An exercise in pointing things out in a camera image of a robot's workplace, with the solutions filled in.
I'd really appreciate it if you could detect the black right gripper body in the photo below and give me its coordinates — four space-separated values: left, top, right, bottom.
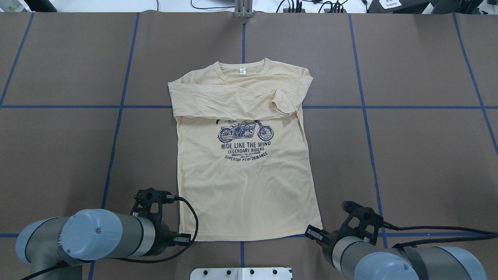
304 225 345 253

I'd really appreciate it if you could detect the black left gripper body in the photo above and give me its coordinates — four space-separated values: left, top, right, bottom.
154 222 192 255

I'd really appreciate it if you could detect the cream long sleeve shirt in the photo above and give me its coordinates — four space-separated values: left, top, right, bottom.
168 58 323 242

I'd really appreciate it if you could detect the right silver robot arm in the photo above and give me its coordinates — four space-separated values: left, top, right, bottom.
304 225 488 280

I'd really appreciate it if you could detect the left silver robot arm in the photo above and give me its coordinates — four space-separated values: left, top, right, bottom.
15 209 193 280

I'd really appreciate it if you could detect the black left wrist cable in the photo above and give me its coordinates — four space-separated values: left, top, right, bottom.
19 194 200 280

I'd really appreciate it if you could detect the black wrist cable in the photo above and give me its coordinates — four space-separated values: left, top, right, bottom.
381 221 498 249
19 194 200 280

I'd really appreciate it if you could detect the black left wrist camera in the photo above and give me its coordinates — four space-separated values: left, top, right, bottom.
130 188 177 227

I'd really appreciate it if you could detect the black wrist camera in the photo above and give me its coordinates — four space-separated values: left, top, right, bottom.
130 188 177 227
338 201 384 246

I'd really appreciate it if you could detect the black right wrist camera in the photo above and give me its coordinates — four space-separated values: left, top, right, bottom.
338 201 384 246

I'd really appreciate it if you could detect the white pedestal column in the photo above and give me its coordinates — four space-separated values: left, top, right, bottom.
190 267 293 280

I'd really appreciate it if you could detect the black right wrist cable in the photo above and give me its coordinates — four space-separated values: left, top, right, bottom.
381 221 498 249

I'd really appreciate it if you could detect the aluminium frame post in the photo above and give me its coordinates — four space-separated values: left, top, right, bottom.
234 0 254 18

